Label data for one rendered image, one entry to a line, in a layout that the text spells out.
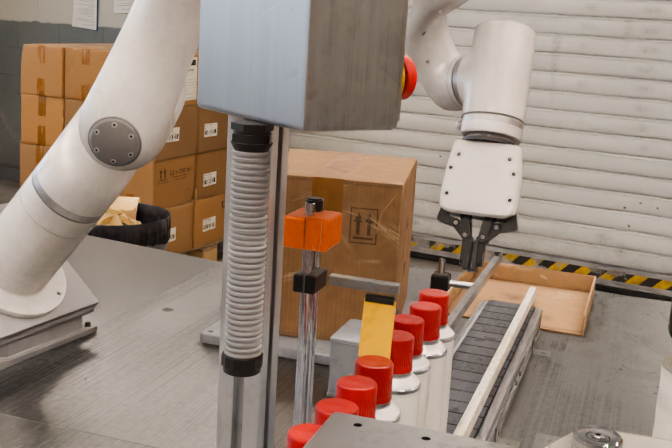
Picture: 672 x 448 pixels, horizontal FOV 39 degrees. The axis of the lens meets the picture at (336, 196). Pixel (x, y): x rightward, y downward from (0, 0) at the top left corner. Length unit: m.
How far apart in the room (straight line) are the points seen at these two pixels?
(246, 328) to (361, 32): 0.26
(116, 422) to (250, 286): 0.57
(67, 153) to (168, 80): 0.22
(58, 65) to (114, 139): 3.61
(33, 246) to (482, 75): 0.69
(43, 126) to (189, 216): 0.85
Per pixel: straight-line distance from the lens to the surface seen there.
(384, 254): 1.52
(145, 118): 1.27
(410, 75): 0.79
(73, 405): 1.37
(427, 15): 1.25
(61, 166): 1.40
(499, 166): 1.25
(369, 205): 1.50
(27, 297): 1.55
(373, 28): 0.74
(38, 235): 1.45
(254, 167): 0.75
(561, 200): 5.29
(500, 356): 1.38
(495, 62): 1.27
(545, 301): 1.97
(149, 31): 1.26
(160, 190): 4.65
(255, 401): 0.93
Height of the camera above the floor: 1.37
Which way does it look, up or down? 11 degrees down
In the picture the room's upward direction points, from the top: 3 degrees clockwise
